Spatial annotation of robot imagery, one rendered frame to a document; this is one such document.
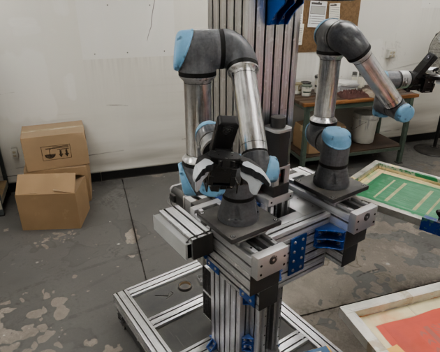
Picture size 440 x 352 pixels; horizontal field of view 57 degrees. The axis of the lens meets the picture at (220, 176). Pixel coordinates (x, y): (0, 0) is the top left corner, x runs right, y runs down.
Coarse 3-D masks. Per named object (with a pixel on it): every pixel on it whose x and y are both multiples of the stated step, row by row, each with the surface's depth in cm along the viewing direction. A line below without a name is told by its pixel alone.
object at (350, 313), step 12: (420, 288) 153; (432, 288) 153; (372, 300) 147; (384, 300) 147; (396, 300) 148; (408, 300) 149; (420, 300) 152; (348, 312) 142; (360, 312) 144; (372, 312) 146; (348, 324) 141; (360, 324) 137; (360, 336) 134; (372, 336) 132; (372, 348) 129; (384, 348) 128
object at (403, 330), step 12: (432, 312) 147; (384, 324) 142; (396, 324) 142; (408, 324) 142; (420, 324) 142; (384, 336) 137; (396, 336) 137; (408, 336) 137; (420, 336) 137; (408, 348) 132; (420, 348) 132; (432, 348) 132
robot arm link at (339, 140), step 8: (328, 128) 168; (336, 128) 168; (320, 136) 170; (328, 136) 163; (336, 136) 162; (344, 136) 162; (320, 144) 169; (328, 144) 163; (336, 144) 162; (344, 144) 162; (320, 152) 170; (328, 152) 164; (336, 152) 163; (344, 152) 163; (320, 160) 170; (328, 160) 165; (336, 160) 164; (344, 160) 165
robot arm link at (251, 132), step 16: (224, 32) 119; (240, 48) 118; (240, 64) 118; (256, 64) 119; (240, 80) 117; (256, 80) 119; (240, 96) 116; (256, 96) 116; (240, 112) 115; (256, 112) 114; (240, 128) 114; (256, 128) 113; (240, 144) 114; (256, 144) 111; (256, 160) 110; (272, 160) 110; (272, 176) 110
